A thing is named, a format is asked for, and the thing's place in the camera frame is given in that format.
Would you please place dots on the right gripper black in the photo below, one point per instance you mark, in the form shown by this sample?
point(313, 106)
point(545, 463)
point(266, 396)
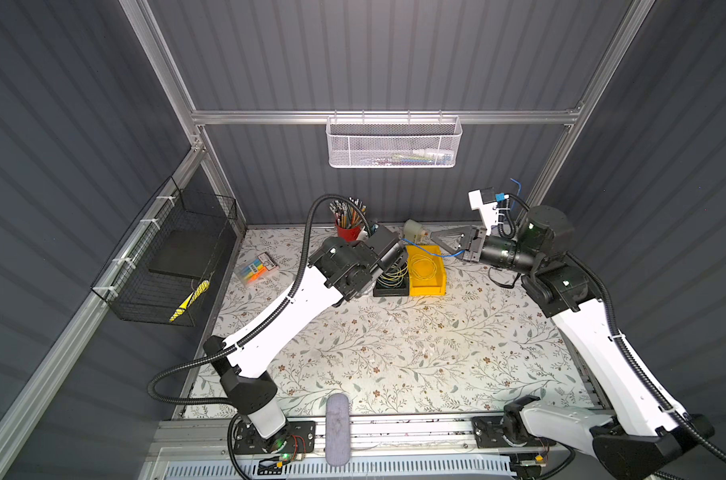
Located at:
point(467, 234)

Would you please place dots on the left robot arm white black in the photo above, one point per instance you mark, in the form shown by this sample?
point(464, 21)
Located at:
point(338, 272)

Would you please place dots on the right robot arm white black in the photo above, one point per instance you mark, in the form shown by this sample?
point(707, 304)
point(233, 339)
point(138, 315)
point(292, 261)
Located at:
point(645, 428)

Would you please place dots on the pale green pencil sharpener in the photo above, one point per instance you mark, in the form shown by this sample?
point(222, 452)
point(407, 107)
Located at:
point(415, 232)

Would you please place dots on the black plastic bin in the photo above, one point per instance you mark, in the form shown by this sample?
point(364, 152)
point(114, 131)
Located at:
point(393, 283)

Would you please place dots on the red pencil cup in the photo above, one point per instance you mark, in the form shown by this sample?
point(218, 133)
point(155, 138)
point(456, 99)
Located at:
point(349, 234)

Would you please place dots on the yellow plastic bin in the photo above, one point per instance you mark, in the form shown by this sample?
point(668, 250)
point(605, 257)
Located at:
point(427, 273)

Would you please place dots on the bundle of pencils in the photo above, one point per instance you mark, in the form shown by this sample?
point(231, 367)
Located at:
point(349, 214)

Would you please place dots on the yellow black striped tool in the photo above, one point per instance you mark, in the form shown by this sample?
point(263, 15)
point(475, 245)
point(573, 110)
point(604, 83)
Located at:
point(200, 290)

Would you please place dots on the black pad in basket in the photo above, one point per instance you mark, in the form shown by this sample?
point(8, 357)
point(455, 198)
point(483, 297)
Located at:
point(185, 254)

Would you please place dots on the grey fuzzy oblong brush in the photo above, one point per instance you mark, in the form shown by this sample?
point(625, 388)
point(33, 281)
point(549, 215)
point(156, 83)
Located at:
point(338, 447)

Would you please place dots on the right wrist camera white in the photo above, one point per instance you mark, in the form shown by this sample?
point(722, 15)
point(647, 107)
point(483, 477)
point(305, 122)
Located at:
point(491, 206)

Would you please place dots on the white wire mesh basket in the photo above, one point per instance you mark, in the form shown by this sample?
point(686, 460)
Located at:
point(393, 142)

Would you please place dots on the black wire wall basket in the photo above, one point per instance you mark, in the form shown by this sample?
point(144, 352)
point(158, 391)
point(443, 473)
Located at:
point(135, 294)

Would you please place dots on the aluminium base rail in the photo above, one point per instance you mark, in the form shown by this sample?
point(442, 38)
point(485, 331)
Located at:
point(438, 433)

